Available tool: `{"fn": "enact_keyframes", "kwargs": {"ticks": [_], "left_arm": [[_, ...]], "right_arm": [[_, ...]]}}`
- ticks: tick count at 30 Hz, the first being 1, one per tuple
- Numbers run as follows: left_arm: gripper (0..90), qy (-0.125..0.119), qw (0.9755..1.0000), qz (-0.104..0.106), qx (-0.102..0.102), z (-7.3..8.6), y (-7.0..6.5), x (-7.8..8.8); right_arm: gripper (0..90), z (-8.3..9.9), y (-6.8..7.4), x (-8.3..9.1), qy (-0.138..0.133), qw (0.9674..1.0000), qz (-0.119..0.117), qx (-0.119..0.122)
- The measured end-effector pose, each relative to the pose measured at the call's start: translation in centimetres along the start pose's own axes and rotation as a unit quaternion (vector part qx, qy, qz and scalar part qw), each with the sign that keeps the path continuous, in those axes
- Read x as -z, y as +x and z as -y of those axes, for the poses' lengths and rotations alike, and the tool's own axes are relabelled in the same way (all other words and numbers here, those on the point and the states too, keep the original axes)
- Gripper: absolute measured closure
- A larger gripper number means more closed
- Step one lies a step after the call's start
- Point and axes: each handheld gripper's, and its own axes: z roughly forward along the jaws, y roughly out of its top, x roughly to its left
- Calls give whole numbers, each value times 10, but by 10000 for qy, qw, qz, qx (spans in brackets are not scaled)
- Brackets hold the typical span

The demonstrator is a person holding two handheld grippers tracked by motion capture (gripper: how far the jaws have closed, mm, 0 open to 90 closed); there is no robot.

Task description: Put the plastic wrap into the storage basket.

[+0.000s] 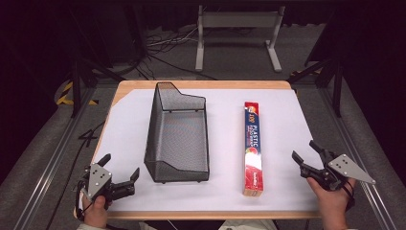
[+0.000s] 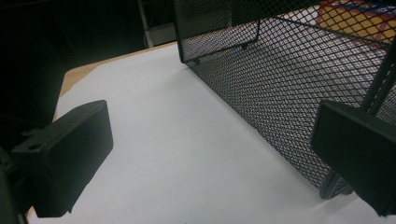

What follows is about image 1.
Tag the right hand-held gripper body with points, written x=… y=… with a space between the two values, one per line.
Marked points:
x=346 y=169

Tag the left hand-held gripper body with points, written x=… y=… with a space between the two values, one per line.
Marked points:
x=99 y=179

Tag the person's left hand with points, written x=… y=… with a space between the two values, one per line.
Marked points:
x=95 y=212

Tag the person's right hand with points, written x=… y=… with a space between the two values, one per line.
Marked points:
x=333 y=204

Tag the long plastic wrap box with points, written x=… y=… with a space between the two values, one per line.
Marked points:
x=253 y=143

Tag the black tripod stand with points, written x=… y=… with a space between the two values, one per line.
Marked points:
x=76 y=83
x=337 y=86

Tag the yellow black hazard tape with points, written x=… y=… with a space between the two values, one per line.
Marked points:
x=63 y=96

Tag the white table sheet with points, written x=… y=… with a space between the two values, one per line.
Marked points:
x=223 y=195

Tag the wooden table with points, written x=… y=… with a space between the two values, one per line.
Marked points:
x=204 y=84

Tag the grey metal stand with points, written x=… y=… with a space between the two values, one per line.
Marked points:
x=239 y=19

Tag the aluminium floor rail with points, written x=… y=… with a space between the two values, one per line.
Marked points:
x=48 y=166
x=351 y=140

